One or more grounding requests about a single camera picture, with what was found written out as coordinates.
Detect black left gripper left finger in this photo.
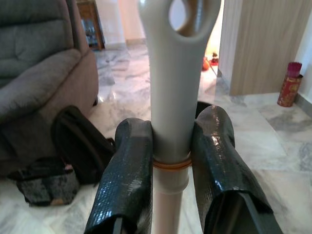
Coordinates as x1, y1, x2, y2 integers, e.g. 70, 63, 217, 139
84, 117, 154, 234

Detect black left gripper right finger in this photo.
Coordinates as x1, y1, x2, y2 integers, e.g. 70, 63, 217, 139
192, 105, 285, 234

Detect orange rubber band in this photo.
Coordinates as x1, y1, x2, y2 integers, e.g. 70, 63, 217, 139
153, 157, 193, 169

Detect black backpack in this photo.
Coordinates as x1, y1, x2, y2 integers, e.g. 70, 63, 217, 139
50, 105, 117, 186

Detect black patterned bag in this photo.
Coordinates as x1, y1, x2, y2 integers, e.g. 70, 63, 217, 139
6, 157, 81, 207

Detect red cylindrical canister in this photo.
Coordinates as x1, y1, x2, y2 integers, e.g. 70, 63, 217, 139
277, 62, 304, 107

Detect red offerings with oranges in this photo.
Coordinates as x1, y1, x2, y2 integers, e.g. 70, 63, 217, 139
201, 52, 220, 72

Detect light wooden cabinet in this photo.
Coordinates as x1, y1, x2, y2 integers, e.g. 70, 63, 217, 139
217, 0, 312, 97

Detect dark grey-brown fabric sofa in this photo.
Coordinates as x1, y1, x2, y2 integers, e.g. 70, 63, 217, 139
0, 0, 99, 177

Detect dark wooden shelf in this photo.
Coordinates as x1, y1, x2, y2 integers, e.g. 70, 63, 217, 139
77, 0, 106, 51

